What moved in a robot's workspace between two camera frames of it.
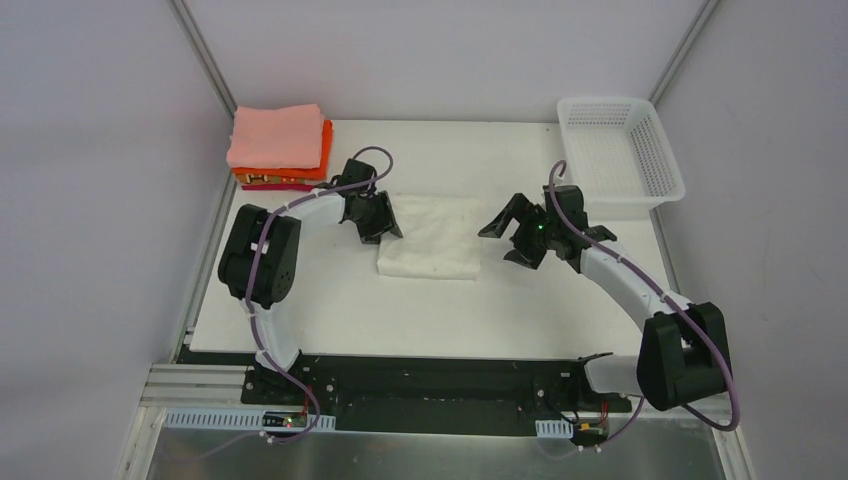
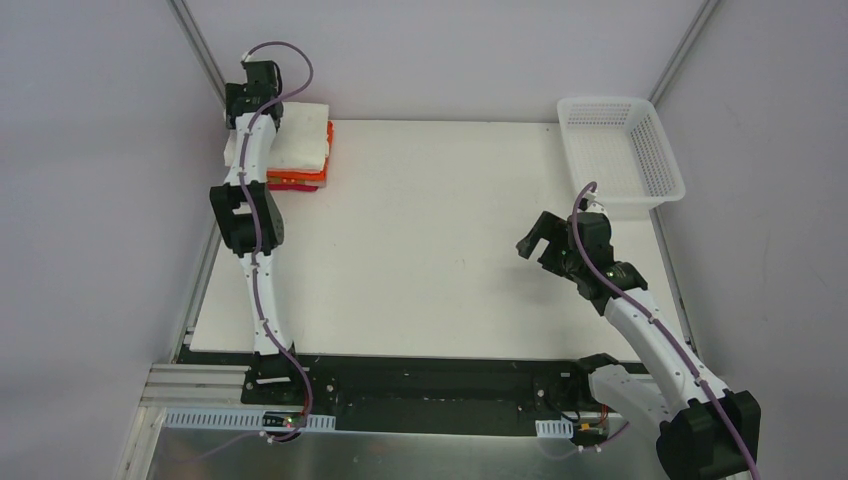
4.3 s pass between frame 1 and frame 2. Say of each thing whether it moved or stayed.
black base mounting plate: stayed
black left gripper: moved
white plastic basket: stayed
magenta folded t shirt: stayed
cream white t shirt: moved
